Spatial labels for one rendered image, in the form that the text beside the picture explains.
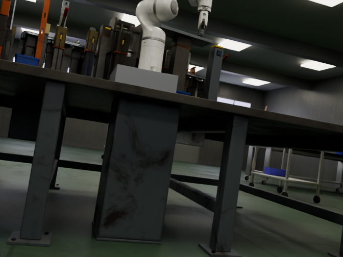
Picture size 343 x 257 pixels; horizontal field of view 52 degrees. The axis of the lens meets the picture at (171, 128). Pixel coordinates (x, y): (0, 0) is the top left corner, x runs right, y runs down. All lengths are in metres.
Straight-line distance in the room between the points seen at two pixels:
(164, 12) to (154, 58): 0.24
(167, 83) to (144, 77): 0.11
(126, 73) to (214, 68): 0.83
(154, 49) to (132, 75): 0.24
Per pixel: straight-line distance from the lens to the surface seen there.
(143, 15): 1.90
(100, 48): 2.15
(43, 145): 1.51
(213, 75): 2.29
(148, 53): 1.79
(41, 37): 2.19
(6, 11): 2.18
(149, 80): 1.64
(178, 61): 2.18
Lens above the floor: 0.46
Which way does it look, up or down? 3 degrees up
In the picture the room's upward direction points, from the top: 8 degrees clockwise
